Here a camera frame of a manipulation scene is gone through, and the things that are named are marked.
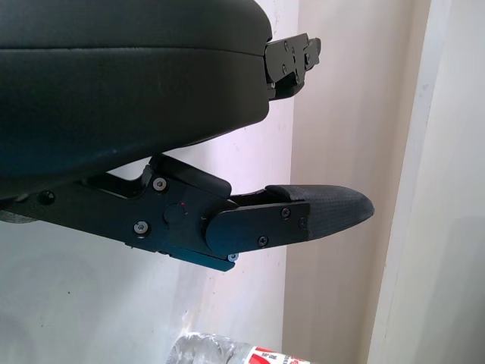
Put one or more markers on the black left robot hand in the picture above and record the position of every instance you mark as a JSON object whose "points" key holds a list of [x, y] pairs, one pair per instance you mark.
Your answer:
{"points": [[113, 95]]}

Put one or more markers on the clear plastic water bottle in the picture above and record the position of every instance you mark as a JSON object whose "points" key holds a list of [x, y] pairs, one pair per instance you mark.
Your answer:
{"points": [[212, 349]]}

